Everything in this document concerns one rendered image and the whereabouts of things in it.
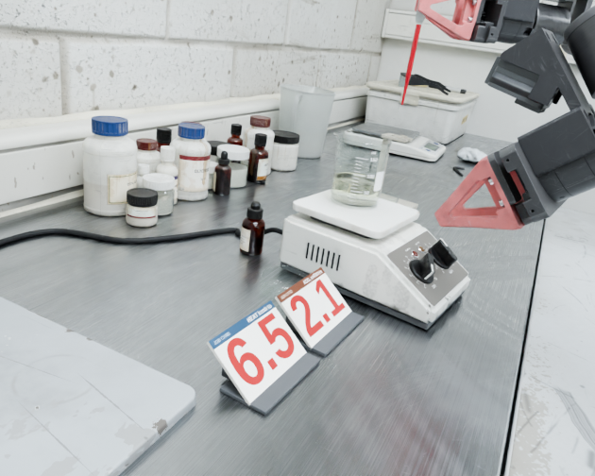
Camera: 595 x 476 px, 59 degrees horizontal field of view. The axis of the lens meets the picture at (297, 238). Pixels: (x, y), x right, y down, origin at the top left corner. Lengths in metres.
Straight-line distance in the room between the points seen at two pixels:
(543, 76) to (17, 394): 0.47
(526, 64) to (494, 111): 1.55
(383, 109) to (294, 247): 1.15
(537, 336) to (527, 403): 0.13
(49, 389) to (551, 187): 0.42
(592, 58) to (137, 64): 0.70
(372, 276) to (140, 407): 0.28
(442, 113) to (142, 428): 1.43
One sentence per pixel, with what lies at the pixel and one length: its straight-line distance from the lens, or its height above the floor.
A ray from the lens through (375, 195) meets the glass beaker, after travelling 0.63.
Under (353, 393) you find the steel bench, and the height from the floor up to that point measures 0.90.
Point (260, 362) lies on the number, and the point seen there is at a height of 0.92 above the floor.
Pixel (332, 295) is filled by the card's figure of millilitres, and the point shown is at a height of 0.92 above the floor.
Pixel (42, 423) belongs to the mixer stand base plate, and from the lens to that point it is 0.41.
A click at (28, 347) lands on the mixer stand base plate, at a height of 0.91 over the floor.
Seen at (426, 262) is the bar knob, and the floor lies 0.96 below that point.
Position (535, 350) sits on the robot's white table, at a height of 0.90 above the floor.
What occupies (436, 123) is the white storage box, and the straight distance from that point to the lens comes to 1.69.
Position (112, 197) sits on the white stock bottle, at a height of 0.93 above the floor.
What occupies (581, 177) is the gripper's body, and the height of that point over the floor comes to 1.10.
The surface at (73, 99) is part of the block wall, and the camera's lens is 0.87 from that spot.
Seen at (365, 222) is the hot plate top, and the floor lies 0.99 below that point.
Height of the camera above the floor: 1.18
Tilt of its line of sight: 22 degrees down
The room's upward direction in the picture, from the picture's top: 8 degrees clockwise
